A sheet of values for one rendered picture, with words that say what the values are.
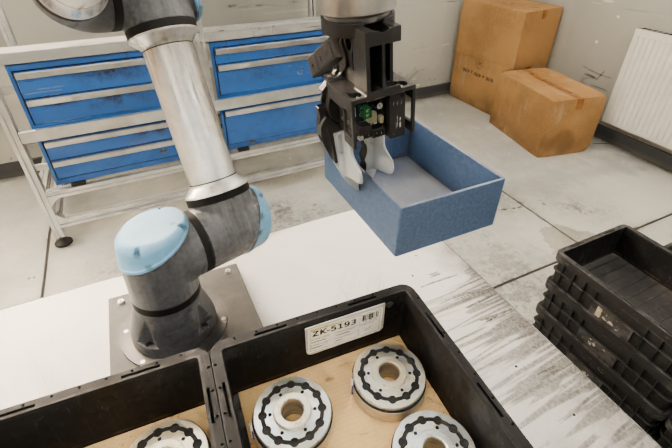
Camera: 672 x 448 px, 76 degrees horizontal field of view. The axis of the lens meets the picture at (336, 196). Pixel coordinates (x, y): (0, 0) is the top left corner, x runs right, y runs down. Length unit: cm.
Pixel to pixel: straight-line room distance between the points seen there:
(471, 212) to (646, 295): 103
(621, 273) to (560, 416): 76
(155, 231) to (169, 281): 8
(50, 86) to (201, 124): 147
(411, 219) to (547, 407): 50
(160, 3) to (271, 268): 59
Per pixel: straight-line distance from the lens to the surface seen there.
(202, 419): 67
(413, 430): 61
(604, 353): 142
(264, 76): 228
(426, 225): 50
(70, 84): 218
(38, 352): 103
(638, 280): 156
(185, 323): 81
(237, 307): 90
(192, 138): 77
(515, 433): 56
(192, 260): 75
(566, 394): 91
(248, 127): 234
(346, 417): 65
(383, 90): 42
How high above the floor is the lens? 140
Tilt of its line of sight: 34 degrees down
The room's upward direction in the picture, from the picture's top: straight up
